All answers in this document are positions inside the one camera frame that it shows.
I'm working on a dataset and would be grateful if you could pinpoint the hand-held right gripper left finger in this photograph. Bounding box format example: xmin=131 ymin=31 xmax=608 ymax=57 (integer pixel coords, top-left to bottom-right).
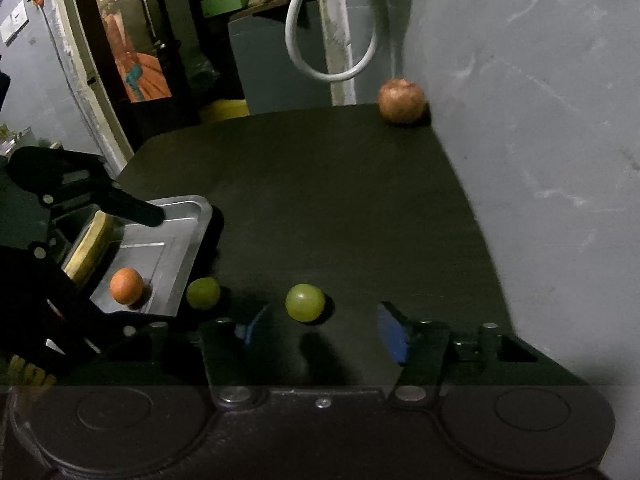
xmin=145 ymin=302 xmax=272 ymax=406

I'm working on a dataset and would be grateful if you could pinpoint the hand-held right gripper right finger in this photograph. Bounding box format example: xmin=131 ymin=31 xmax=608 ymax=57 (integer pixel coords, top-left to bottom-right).
xmin=377 ymin=301 xmax=543 ymax=406

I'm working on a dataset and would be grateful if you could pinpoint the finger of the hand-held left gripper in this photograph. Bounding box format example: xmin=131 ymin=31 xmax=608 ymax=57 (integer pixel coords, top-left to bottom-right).
xmin=6 ymin=146 xmax=167 ymax=228
xmin=30 ymin=245 xmax=153 ymax=361

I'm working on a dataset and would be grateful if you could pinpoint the orange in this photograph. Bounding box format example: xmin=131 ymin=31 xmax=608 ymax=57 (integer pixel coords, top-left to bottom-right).
xmin=109 ymin=267 xmax=145 ymax=305

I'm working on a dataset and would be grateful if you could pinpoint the yellow-green round fruit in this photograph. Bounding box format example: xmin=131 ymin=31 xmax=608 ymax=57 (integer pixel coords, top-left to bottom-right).
xmin=186 ymin=277 xmax=222 ymax=310
xmin=285 ymin=283 xmax=326 ymax=323

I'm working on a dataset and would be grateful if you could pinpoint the yellow sponge block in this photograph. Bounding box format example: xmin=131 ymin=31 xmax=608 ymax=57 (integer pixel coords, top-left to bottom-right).
xmin=64 ymin=210 xmax=122 ymax=284

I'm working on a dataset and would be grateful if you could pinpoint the silver metal tray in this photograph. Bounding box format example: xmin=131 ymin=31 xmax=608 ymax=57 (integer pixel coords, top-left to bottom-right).
xmin=52 ymin=194 xmax=215 ymax=318

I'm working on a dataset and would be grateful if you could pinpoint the person's left hand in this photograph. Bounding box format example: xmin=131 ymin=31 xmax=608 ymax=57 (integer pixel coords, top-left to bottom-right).
xmin=7 ymin=354 xmax=58 ymax=388

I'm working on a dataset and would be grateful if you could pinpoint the yellow container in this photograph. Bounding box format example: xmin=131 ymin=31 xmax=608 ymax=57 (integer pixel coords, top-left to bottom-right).
xmin=199 ymin=99 xmax=250 ymax=125

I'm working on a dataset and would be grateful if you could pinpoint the green box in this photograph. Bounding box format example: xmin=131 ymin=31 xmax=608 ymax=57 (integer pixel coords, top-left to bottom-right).
xmin=201 ymin=0 xmax=254 ymax=17

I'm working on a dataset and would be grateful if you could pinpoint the grey cabinet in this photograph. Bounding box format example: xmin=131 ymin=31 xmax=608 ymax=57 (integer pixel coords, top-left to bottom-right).
xmin=228 ymin=0 xmax=334 ymax=115

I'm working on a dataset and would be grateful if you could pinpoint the red apple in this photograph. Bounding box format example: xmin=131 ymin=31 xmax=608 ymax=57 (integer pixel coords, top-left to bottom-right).
xmin=377 ymin=78 xmax=427 ymax=125

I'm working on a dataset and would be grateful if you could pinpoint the white light switch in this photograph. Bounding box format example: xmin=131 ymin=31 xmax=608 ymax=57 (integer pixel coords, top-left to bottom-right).
xmin=0 ymin=2 xmax=29 ymax=44

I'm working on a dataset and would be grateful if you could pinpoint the white cable loop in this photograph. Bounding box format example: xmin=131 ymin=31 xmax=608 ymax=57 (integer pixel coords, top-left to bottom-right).
xmin=284 ymin=0 xmax=379 ymax=82

